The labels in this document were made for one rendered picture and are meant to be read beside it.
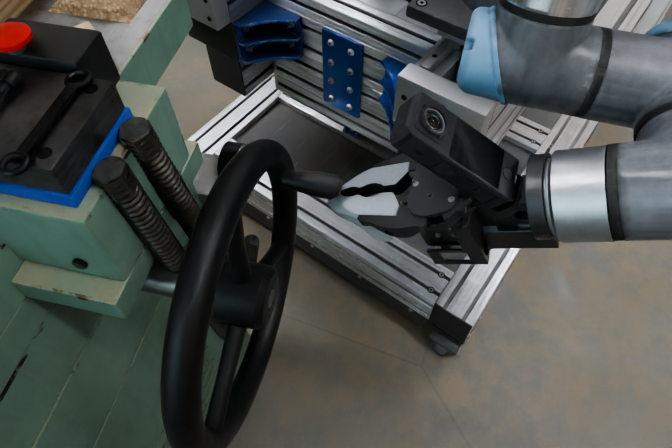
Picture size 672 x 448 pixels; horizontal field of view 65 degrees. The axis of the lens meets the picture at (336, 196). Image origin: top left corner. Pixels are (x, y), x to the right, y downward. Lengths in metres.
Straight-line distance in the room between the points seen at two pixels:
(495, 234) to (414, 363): 0.88
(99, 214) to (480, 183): 0.29
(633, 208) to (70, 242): 0.41
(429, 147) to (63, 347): 0.41
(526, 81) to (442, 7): 0.36
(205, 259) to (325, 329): 1.00
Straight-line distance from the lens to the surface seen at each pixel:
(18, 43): 0.45
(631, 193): 0.42
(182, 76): 1.99
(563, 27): 0.45
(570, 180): 0.43
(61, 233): 0.43
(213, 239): 0.37
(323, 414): 1.30
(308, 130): 1.44
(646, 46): 0.49
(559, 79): 0.46
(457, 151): 0.42
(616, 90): 0.47
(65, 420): 0.66
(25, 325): 0.55
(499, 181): 0.44
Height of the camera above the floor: 1.26
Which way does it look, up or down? 54 degrees down
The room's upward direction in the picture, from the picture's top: straight up
